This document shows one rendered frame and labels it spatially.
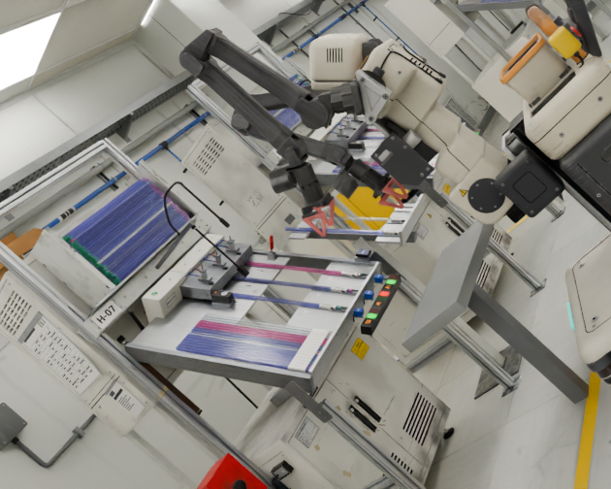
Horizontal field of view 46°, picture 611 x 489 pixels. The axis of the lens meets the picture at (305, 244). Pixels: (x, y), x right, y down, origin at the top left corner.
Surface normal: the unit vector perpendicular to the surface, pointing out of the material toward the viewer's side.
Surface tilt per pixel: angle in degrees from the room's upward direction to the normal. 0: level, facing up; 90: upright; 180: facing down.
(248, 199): 90
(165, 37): 90
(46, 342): 88
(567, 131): 90
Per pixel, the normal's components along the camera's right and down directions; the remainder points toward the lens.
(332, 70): -0.25, 0.35
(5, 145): 0.54, -0.55
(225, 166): -0.40, 0.50
